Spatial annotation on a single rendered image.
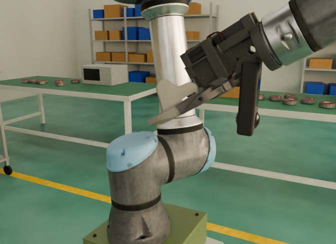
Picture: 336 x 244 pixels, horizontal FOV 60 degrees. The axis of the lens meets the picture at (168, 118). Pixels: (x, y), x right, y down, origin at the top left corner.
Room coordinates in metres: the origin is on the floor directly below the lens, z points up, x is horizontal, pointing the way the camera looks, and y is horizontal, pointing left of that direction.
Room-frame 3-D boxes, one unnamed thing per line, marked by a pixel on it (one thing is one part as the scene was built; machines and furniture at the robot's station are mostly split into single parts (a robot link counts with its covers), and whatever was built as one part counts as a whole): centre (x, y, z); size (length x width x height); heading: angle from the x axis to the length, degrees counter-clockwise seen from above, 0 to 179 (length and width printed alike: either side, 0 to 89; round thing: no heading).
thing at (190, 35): (6.59, -0.42, 1.37); 0.42 x 0.40 x 0.18; 66
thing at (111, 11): (7.34, 1.23, 1.93); 0.42 x 0.40 x 0.29; 67
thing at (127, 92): (3.61, 1.18, 0.38); 2.20 x 0.90 x 0.75; 65
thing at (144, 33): (6.98, 0.45, 1.41); 0.42 x 0.28 x 0.26; 157
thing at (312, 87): (5.49, -2.78, 0.39); 0.42 x 0.28 x 0.21; 156
